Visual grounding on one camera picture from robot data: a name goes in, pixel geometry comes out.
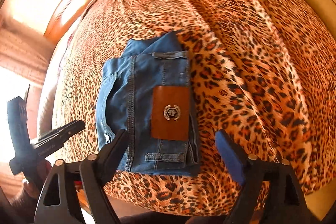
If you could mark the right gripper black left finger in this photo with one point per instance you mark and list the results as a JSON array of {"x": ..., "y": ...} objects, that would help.
[{"x": 59, "y": 203}]

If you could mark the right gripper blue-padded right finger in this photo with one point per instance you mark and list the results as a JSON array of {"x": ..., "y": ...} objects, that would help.
[{"x": 285, "y": 202}]

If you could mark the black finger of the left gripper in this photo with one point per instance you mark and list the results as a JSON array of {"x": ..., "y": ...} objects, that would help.
[{"x": 17, "y": 120}]

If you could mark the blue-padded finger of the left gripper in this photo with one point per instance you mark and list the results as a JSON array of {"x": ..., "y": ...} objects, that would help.
[{"x": 55, "y": 139}]

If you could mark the blue denim pants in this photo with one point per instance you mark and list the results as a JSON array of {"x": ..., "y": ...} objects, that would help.
[{"x": 147, "y": 92}]

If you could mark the person's left hand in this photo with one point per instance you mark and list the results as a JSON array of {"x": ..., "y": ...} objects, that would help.
[{"x": 43, "y": 169}]

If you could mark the grey striped pillow left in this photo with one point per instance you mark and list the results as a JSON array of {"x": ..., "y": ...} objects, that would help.
[{"x": 46, "y": 103}]

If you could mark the wooden headboard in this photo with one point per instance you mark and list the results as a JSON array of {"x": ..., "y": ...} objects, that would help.
[{"x": 65, "y": 14}]

